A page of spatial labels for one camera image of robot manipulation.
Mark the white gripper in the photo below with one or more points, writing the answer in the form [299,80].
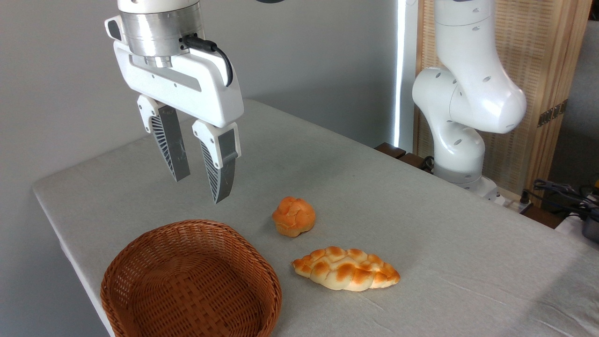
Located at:
[206,93]

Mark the round orange bread roll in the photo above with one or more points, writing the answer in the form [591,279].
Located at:
[294,217]

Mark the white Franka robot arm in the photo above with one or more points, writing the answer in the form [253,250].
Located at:
[468,93]

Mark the brown wicker basket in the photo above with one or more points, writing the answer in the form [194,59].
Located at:
[187,285]

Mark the braided long bread loaf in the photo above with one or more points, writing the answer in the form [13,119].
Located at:
[346,270]

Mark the dark brown wooden block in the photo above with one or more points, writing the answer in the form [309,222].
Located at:
[412,160]
[389,150]

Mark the grey tablecloth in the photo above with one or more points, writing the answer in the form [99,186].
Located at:
[421,234]

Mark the white power strip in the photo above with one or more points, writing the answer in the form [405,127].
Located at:
[514,205]

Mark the dark metal screen hinge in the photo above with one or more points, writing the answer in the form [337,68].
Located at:
[552,113]

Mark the wooden slatted folding screen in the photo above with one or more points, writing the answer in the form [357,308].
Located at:
[543,47]

